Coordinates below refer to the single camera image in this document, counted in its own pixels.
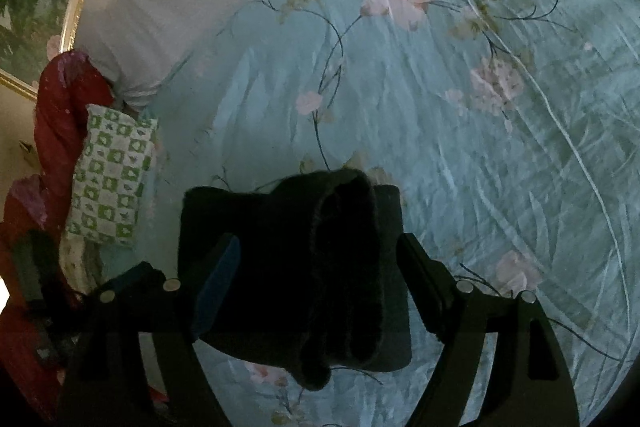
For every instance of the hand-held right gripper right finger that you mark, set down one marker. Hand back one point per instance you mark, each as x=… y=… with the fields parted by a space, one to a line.
x=425 y=287

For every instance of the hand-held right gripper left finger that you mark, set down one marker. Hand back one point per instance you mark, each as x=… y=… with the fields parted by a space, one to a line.
x=217 y=287

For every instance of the black pants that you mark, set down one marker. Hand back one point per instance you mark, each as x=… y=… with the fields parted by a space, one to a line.
x=300 y=267

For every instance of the white floral cloth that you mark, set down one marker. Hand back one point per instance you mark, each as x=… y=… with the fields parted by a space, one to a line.
x=75 y=257

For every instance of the green checkered pillow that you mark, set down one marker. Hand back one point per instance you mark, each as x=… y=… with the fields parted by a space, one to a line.
x=110 y=177

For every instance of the light blue floral bedsheet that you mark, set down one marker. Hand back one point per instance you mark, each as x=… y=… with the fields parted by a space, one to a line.
x=450 y=157

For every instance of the red patterned blanket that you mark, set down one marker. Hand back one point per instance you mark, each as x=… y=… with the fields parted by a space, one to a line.
x=60 y=107

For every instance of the gold framed landscape painting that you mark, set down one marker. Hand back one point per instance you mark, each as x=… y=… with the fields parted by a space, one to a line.
x=35 y=7

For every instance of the small wall hook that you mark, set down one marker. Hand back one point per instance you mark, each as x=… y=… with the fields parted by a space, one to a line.
x=26 y=147

